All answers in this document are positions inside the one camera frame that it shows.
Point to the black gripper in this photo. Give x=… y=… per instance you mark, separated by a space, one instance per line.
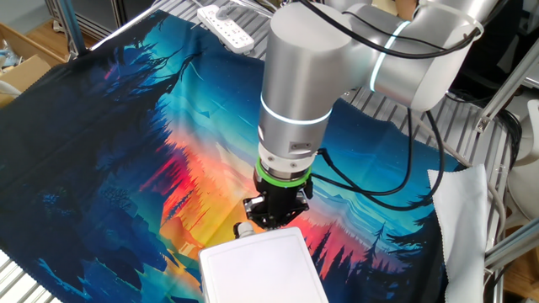
x=282 y=200

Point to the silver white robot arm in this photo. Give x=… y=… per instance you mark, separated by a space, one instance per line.
x=307 y=84

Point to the bare person forearm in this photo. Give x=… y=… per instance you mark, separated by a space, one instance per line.
x=406 y=7

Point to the white box lid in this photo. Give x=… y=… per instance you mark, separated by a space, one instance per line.
x=263 y=273

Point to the colourful forest sunset cloth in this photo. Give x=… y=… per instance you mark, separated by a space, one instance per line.
x=105 y=168

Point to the white cloth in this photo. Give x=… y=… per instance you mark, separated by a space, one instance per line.
x=459 y=219

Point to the white power strip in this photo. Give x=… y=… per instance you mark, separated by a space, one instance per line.
x=227 y=27

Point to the tan cardboard sheet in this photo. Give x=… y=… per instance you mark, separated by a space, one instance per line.
x=384 y=5

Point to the white moulded plastic object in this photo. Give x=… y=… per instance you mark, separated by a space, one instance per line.
x=526 y=185

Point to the person in black shirt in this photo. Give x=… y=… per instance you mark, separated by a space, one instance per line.
x=492 y=54

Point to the brown cardboard box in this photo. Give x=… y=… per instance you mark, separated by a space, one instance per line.
x=25 y=71

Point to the white curved object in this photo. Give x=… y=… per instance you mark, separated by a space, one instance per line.
x=8 y=87

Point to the aluminium frame post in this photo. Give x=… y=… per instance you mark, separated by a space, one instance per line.
x=71 y=25
x=513 y=246
x=126 y=25
x=505 y=88

